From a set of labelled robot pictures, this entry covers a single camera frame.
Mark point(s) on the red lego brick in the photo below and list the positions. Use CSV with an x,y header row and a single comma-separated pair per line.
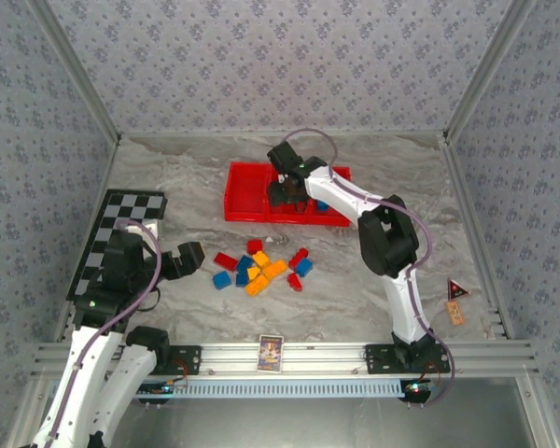
x,y
225,261
295,282
298,257
255,246

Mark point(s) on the blue lego brick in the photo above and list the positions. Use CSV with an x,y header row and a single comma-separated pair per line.
x,y
323,205
242,280
221,280
303,267
244,264

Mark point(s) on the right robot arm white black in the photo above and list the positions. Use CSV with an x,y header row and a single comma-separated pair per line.
x,y
401,303

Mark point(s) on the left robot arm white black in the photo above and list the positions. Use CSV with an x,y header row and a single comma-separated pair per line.
x,y
74,387

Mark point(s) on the red plastic bin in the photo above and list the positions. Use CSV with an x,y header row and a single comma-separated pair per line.
x,y
245,191
284,219
331,219

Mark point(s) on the black grey checkerboard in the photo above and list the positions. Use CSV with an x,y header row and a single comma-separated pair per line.
x,y
135,205

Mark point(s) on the long orange lego brick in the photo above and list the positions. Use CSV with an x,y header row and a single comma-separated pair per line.
x,y
275,269

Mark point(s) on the small yellow lego brick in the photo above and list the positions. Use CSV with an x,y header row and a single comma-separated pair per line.
x,y
253,272

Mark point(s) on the small circuit board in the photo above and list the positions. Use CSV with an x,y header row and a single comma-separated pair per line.
x,y
415,388
165,387

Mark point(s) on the colourful playing card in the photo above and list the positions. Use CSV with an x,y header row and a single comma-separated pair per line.
x,y
270,353

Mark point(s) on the red triangle sign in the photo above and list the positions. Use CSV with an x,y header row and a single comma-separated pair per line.
x,y
457,290

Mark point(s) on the orange paper tag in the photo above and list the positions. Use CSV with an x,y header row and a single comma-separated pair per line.
x,y
456,313

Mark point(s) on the aluminium frame rail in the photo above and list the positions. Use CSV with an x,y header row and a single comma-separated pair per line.
x,y
280,133
476,233
326,357

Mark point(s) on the aluminium frame post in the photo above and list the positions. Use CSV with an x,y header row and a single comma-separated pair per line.
x,y
74,74
490,70

